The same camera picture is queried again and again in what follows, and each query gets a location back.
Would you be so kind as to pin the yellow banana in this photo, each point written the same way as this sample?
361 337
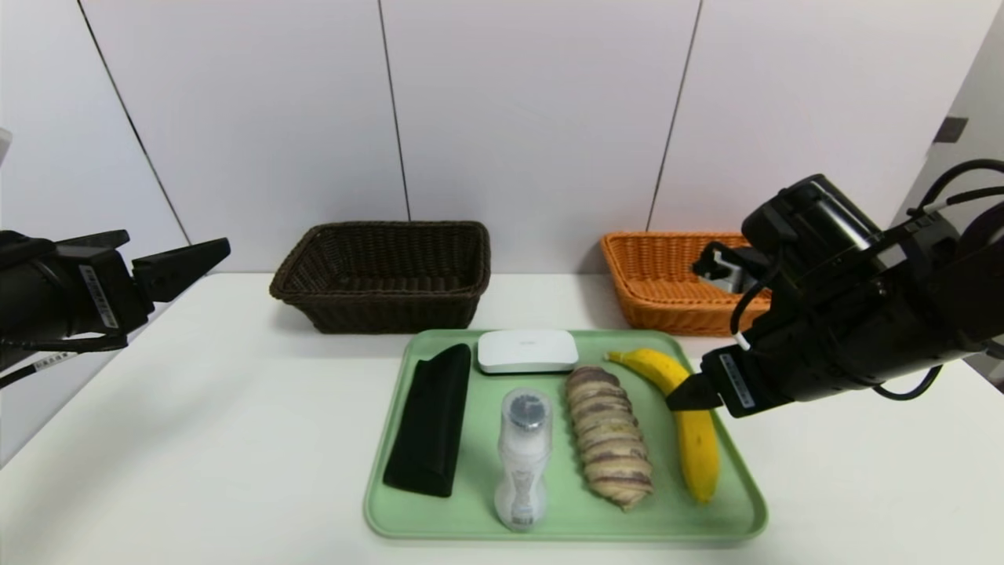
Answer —
700 455

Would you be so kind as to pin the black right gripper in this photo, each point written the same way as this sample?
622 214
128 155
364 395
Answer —
734 381

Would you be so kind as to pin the dark brown wicker basket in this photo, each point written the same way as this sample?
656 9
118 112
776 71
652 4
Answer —
376 310

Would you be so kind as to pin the black folded soft case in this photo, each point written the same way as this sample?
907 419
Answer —
427 424

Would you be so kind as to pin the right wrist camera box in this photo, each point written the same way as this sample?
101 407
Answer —
733 275

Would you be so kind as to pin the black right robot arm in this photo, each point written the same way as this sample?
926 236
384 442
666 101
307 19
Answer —
925 298

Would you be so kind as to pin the white plastic bottle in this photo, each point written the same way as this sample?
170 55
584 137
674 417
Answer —
523 459

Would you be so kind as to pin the striped twisted bread loaf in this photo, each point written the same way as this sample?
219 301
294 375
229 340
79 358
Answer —
608 435

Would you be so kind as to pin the dark wall bracket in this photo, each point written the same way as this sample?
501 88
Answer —
948 130

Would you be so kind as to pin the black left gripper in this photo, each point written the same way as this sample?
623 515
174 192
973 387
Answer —
104 295

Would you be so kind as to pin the orange wicker basket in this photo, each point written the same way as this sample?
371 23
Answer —
651 306

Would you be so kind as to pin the light green plastic tray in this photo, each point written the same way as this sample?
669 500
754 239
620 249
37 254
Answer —
565 510

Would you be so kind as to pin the white flat router box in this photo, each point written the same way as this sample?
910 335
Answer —
527 350

